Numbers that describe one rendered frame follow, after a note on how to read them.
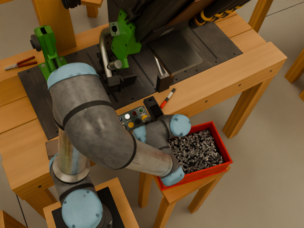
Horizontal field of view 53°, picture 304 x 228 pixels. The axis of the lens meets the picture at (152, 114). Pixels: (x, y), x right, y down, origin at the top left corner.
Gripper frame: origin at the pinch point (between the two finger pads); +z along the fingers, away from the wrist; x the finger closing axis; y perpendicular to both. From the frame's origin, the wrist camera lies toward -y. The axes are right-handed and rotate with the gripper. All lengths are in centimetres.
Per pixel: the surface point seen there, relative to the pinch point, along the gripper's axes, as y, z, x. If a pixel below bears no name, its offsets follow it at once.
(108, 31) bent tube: -40.3, -0.4, -0.7
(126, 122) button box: -1.8, 2.3, -8.5
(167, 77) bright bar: -12.9, 2.0, 17.7
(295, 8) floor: -19, 129, 243
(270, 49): -4, 9, 84
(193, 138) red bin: 16.8, -4.3, 15.8
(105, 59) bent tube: -31.3, 10.7, -4.0
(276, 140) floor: 71, 66, 112
